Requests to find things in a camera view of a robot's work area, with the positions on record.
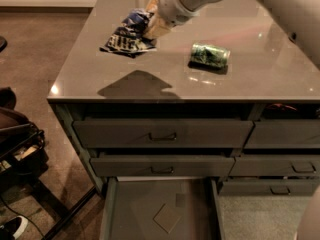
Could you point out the grey bottom right drawer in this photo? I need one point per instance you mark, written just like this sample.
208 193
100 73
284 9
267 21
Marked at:
296 187

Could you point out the grey middle right drawer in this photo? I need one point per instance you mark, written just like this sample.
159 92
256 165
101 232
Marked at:
276 165

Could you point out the blue chip bag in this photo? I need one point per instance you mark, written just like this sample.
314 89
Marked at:
128 38

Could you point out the grey top right drawer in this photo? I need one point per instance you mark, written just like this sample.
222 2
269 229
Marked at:
285 134

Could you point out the green soda can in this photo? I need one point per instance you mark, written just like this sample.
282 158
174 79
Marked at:
209 55

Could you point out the grey middle left drawer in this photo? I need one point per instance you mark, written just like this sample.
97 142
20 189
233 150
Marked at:
161 165

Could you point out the grey counter cabinet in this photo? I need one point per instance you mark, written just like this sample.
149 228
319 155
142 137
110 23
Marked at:
267 77

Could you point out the grey open bottom drawer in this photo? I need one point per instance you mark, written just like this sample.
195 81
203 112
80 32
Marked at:
131 206

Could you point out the grey top left drawer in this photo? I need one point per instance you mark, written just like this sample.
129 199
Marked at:
162 133

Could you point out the grey square tile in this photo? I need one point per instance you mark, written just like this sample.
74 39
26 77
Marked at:
167 218

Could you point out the black white shoe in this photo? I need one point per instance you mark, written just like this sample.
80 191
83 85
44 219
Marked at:
13 229

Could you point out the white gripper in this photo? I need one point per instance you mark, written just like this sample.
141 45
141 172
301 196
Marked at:
167 8

